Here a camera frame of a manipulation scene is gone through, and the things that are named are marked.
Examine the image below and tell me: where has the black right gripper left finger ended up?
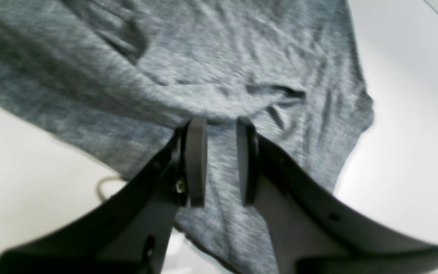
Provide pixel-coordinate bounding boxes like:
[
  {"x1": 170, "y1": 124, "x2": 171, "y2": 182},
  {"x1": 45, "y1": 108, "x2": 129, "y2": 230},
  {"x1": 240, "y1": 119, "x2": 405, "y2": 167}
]
[{"x1": 0, "y1": 118, "x2": 207, "y2": 274}]

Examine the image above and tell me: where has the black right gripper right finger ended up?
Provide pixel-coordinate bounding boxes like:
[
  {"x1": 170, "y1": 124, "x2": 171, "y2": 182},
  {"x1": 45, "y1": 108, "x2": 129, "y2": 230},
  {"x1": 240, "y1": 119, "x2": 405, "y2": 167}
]
[{"x1": 236, "y1": 117, "x2": 438, "y2": 274}]

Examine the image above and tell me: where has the grey long-sleeve T-shirt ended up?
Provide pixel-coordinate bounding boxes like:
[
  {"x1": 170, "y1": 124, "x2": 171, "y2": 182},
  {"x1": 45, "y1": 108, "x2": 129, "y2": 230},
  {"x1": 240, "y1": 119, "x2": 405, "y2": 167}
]
[{"x1": 0, "y1": 0, "x2": 374, "y2": 274}]

